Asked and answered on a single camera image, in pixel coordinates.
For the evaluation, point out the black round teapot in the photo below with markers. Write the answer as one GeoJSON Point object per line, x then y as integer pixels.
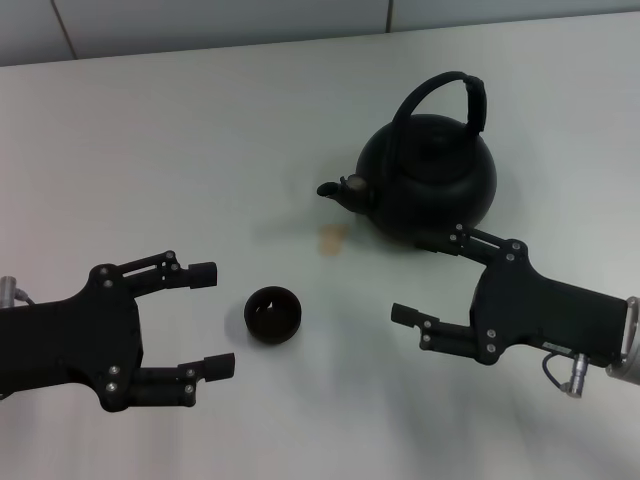
{"type": "Point", "coordinates": [430, 195]}

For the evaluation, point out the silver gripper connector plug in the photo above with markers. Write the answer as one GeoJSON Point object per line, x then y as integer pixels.
{"type": "Point", "coordinates": [9, 291]}
{"type": "Point", "coordinates": [579, 375]}

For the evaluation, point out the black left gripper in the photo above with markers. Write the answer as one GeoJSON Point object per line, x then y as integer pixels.
{"type": "Point", "coordinates": [75, 345]}

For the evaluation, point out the brown tea spill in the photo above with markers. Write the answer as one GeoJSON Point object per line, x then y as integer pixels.
{"type": "Point", "coordinates": [332, 240]}

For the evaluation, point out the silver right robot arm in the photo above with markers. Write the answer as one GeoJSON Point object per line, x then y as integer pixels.
{"type": "Point", "coordinates": [632, 340]}

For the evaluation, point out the small black teacup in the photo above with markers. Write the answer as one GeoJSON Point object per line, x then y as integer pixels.
{"type": "Point", "coordinates": [272, 330]}

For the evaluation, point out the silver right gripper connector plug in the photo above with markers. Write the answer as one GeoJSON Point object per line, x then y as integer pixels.
{"type": "Point", "coordinates": [579, 375]}

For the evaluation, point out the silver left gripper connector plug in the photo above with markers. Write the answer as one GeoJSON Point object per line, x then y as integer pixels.
{"type": "Point", "coordinates": [9, 291]}

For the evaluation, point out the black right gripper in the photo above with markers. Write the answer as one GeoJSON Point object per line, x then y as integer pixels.
{"type": "Point", "coordinates": [540, 310]}

